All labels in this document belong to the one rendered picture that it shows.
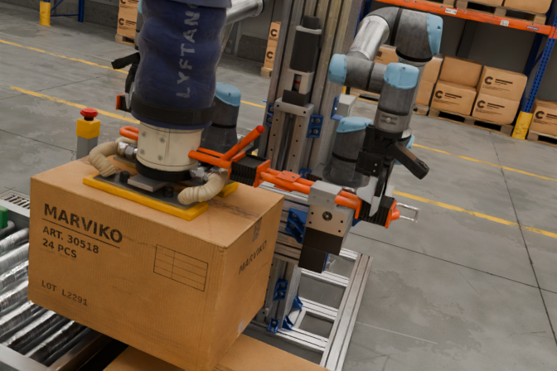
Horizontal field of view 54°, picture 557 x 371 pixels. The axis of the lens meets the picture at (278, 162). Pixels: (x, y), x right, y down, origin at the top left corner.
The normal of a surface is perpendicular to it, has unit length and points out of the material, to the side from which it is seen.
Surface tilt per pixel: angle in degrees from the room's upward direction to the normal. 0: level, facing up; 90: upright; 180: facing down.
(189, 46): 70
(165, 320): 90
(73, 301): 90
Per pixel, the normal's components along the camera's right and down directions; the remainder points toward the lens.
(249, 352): 0.18, -0.93
